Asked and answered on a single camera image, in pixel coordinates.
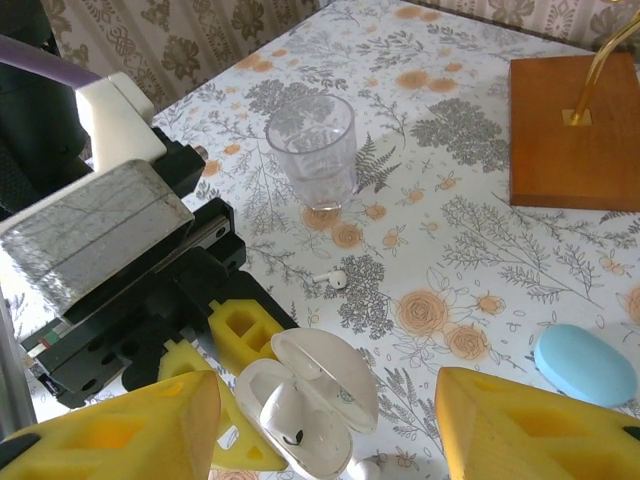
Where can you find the aluminium side rail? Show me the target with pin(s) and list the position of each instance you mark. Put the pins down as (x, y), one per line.
(12, 380)

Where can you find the light blue earbud case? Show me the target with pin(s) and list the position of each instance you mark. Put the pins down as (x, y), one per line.
(580, 365)

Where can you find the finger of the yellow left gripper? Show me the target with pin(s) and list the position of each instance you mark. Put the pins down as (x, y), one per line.
(220, 320)
(240, 450)

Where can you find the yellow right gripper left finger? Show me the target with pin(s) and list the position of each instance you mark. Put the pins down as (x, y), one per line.
(100, 445)

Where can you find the clear plastic cup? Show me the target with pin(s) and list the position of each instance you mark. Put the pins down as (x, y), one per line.
(310, 165)

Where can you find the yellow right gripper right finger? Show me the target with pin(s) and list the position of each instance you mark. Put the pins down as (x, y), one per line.
(525, 440)

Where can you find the white earbud charging case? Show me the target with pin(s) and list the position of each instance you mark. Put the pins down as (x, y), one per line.
(340, 370)

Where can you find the floral tablecloth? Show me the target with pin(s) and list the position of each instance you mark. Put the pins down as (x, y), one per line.
(450, 175)

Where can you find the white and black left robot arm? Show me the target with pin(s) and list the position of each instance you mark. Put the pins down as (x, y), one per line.
(30, 150)

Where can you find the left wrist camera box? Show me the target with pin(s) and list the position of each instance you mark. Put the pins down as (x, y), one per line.
(100, 235)

